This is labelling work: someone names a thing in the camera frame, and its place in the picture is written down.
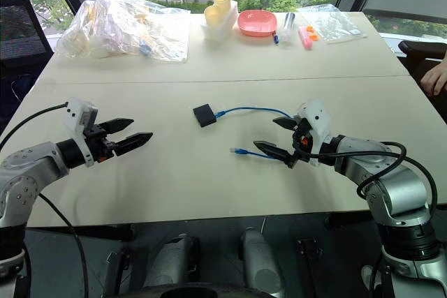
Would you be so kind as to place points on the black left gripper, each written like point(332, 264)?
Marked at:
point(99, 144)

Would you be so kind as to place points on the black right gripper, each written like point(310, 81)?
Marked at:
point(301, 137)

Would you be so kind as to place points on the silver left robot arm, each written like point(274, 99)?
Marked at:
point(31, 165)

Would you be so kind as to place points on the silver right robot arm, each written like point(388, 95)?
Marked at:
point(394, 193)

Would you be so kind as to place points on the dark rounded robot base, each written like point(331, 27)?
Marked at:
point(195, 292)

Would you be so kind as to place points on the small black adapter box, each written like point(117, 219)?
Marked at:
point(205, 116)

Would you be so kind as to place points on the bystander's bare hand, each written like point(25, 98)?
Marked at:
point(436, 80)

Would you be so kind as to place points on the small blue plastic item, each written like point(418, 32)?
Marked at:
point(144, 47)

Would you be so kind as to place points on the blue marker pen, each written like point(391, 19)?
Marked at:
point(276, 38)

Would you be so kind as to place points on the pink plastic piece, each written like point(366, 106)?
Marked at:
point(305, 40)

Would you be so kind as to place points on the large clear plastic bag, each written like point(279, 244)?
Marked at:
point(118, 26)

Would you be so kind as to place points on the orange plastic piece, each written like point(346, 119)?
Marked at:
point(313, 34)

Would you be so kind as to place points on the dark blue bag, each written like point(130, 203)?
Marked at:
point(15, 95)

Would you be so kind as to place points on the pink plastic bowl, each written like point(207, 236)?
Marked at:
point(257, 23)

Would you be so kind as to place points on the small clear zip bag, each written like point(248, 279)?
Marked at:
point(331, 22)

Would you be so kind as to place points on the grey rounded robot leg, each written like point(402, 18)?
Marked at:
point(260, 263)
point(171, 259)

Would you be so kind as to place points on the black mesh office chair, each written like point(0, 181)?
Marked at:
point(19, 29)

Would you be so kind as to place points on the dark chair armrest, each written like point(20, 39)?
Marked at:
point(419, 48)

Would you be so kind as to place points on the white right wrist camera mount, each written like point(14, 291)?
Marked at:
point(319, 120)

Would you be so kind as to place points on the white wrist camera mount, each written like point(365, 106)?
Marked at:
point(319, 120)
point(78, 113)

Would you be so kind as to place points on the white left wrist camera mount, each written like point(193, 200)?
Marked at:
point(78, 113)

